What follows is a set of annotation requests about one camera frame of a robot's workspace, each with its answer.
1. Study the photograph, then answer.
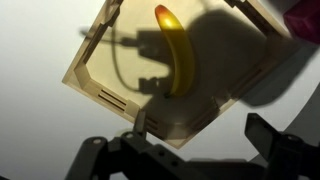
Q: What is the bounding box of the yellow toy banana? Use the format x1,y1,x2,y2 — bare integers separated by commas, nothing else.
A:
154,5,195,97

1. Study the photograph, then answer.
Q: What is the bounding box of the pink cube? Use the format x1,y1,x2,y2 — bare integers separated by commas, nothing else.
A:
283,0,320,44

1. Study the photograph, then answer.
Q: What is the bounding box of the wooden tray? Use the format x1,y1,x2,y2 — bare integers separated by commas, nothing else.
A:
63,0,299,148

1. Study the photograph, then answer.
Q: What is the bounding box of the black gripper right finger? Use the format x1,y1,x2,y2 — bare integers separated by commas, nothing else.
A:
245,113,320,180

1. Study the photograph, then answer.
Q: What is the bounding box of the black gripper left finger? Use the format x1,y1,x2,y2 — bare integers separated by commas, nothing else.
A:
65,110,187,180

